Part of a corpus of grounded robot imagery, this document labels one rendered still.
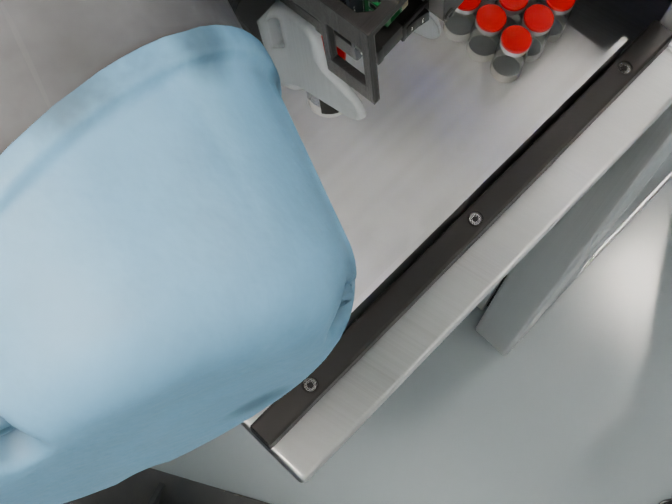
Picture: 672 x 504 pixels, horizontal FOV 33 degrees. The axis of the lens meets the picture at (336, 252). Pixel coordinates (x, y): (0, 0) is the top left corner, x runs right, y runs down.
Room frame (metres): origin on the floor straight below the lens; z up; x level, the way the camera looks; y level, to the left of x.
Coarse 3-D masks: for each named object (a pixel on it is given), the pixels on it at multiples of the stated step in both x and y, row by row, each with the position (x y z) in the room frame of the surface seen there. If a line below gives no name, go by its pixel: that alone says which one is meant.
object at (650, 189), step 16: (656, 176) 0.46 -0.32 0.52; (640, 192) 0.43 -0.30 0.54; (656, 192) 0.61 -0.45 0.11; (640, 208) 0.58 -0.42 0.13; (624, 224) 0.55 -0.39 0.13; (608, 240) 0.52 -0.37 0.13; (592, 256) 0.49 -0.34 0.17; (576, 272) 0.43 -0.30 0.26; (496, 288) 0.42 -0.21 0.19; (480, 304) 0.42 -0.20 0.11
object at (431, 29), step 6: (432, 18) 0.24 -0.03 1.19; (426, 24) 0.24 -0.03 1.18; (432, 24) 0.24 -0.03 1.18; (438, 24) 0.24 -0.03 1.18; (414, 30) 0.24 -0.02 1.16; (420, 30) 0.24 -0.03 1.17; (426, 30) 0.24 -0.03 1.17; (432, 30) 0.24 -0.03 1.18; (438, 30) 0.24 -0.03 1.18; (426, 36) 0.24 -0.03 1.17; (432, 36) 0.24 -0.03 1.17; (438, 36) 0.24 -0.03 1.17
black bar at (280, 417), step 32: (640, 64) 0.38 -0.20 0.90; (608, 96) 0.35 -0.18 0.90; (576, 128) 0.33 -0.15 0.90; (544, 160) 0.30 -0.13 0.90; (512, 192) 0.28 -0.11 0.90; (480, 224) 0.25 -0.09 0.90; (448, 256) 0.23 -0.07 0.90; (416, 288) 0.21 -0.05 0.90; (384, 320) 0.18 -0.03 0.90; (352, 352) 0.16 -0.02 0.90; (320, 384) 0.14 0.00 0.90; (288, 416) 0.12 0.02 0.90
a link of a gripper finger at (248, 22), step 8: (232, 0) 0.21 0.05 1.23; (240, 0) 0.21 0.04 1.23; (248, 0) 0.21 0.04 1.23; (256, 0) 0.22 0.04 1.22; (264, 0) 0.22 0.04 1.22; (272, 0) 0.22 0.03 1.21; (232, 8) 0.21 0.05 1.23; (240, 8) 0.21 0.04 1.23; (248, 8) 0.21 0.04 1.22; (256, 8) 0.22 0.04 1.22; (264, 8) 0.22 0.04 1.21; (240, 16) 0.21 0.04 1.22; (248, 16) 0.21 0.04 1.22; (256, 16) 0.22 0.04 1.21; (248, 24) 0.21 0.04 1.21; (256, 24) 0.21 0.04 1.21; (256, 32) 0.21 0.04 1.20
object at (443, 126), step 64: (384, 64) 0.37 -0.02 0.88; (448, 64) 0.38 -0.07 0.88; (576, 64) 0.39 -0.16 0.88; (320, 128) 0.32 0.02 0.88; (384, 128) 0.32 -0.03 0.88; (448, 128) 0.33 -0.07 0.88; (512, 128) 0.33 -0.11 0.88; (384, 192) 0.28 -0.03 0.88; (448, 192) 0.28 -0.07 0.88; (384, 256) 0.23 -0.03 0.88
